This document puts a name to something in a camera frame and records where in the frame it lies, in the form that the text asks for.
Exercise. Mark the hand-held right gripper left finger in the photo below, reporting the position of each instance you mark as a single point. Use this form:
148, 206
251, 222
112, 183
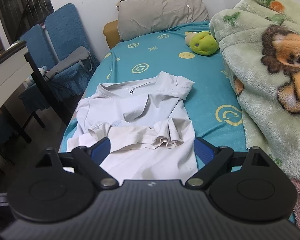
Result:
102, 147

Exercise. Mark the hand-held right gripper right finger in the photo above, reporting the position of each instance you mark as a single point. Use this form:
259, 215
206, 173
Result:
203, 150

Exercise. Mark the white t-shirt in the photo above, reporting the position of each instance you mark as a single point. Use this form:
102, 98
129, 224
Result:
140, 105

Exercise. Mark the teal smiley print bed sheet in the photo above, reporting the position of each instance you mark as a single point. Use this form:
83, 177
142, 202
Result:
205, 80

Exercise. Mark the dark blue covered chair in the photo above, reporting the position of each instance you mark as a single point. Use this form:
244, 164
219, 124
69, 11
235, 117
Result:
1, 132

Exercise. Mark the green lion print fleece blanket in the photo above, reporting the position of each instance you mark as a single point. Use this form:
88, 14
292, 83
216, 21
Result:
260, 80

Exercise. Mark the grey folded cloth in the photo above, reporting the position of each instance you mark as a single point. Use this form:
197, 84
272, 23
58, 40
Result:
70, 60

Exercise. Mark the small light blue plush toy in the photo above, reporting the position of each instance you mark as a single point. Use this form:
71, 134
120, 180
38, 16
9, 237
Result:
36, 76

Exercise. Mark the green plush toy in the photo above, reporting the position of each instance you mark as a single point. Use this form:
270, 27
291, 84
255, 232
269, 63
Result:
205, 43

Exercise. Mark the brown bed headboard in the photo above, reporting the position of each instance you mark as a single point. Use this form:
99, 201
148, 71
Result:
111, 33

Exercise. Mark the white table with black legs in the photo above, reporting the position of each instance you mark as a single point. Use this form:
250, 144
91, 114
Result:
7, 80

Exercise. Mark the blue covered tall chair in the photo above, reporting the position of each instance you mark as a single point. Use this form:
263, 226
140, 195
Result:
65, 30

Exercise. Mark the grey pillow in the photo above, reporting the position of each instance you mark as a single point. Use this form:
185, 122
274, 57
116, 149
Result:
160, 16

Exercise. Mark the dark window with grille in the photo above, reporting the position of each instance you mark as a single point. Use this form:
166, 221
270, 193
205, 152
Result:
22, 5

